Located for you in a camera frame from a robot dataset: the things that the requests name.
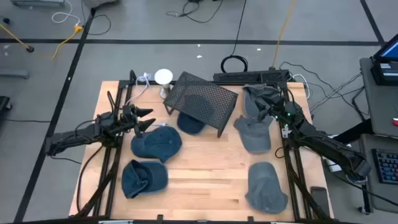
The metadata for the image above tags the white round-topped lamp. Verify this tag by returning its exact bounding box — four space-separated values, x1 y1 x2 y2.
154 68 174 100

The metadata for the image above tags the yellow extension cable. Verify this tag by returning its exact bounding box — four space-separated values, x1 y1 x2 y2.
51 24 85 60

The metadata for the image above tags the white cable with plug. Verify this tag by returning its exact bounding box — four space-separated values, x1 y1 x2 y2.
124 72 153 106

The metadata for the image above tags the grey desk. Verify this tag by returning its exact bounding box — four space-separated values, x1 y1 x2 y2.
359 57 398 138

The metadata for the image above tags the black box device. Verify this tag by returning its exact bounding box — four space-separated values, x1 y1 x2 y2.
371 60 398 86

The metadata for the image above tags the black beam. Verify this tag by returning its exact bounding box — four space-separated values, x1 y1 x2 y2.
334 119 374 144

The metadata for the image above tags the black hanging cable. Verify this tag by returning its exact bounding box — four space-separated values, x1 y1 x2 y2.
220 0 249 74

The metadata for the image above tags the grey baseball cap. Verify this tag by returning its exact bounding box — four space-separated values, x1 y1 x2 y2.
233 114 275 154
242 83 282 121

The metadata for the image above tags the white floor cable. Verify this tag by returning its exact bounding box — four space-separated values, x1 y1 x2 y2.
51 0 81 25

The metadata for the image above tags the black perforated metal shelf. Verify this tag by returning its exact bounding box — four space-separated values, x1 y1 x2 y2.
163 71 239 139

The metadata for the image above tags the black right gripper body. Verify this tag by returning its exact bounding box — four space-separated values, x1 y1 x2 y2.
267 99 296 127

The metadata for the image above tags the black laptop with lit screen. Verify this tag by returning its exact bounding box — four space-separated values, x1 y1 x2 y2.
373 34 398 63

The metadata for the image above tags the yellow hanging cable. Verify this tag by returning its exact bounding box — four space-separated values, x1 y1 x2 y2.
272 0 296 69

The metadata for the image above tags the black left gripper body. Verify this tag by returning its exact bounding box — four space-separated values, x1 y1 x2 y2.
119 104 142 134

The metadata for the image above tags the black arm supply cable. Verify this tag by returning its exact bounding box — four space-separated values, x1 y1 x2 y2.
76 144 105 214

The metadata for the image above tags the black keyboard with coloured keys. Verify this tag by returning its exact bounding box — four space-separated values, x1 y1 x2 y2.
372 148 398 184

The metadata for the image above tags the long black perforated box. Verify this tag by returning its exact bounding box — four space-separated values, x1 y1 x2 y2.
213 69 290 84

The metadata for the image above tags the pile of dark cloths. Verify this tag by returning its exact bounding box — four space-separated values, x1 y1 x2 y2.
244 161 289 215

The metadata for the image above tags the black smartphone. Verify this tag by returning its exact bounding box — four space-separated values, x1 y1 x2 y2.
310 185 331 218

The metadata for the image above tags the dark blue denim cap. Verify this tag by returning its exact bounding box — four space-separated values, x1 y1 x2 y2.
130 125 183 164
176 111 206 136
121 159 169 199

